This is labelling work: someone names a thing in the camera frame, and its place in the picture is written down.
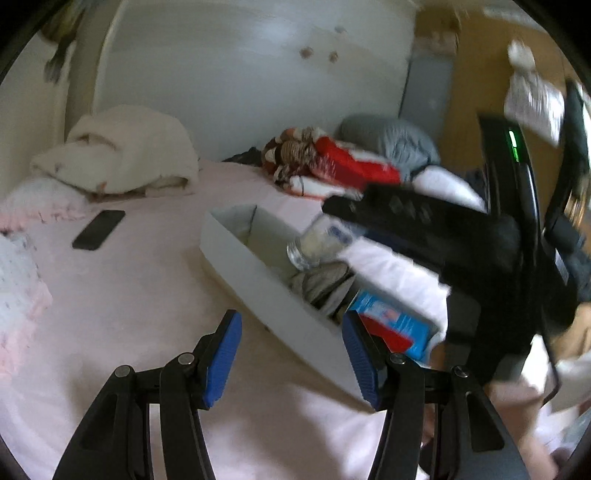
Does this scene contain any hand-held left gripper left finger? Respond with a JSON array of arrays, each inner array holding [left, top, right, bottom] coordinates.
[[53, 310, 243, 480]]

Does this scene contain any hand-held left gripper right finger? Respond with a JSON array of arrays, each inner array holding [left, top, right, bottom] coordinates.
[[342, 310, 527, 480]]

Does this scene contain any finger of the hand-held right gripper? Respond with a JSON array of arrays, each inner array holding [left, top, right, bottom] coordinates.
[[322, 184, 522, 282]]

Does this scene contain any blue red packet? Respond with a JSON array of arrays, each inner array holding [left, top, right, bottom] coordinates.
[[346, 291, 439, 363]]

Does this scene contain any white cardboard box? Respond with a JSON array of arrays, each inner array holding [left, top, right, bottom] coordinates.
[[199, 203, 451, 404]]

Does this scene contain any white cloth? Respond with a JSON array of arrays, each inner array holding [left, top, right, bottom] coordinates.
[[411, 166, 488, 213]]

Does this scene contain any grey cloth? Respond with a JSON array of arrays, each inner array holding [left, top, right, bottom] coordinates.
[[339, 114, 441, 181]]

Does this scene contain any red patterned cloth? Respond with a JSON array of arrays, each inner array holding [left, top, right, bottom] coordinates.
[[263, 127, 402, 199]]

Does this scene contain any brown wooden door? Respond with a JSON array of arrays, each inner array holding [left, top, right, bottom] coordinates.
[[441, 9, 591, 195]]

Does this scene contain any white hanging paper sheet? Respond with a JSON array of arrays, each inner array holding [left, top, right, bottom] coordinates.
[[503, 41, 566, 145]]

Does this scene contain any black smartphone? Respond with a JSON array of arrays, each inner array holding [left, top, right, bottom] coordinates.
[[71, 210, 126, 251]]

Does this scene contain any black cloth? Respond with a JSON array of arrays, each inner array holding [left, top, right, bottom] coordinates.
[[222, 147, 266, 168]]

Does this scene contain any floral pillow pink frill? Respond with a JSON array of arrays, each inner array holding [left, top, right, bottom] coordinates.
[[0, 231, 52, 384], [0, 178, 89, 232]]

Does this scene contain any cream fleece blanket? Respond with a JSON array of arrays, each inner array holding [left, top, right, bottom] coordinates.
[[30, 105, 201, 199]]

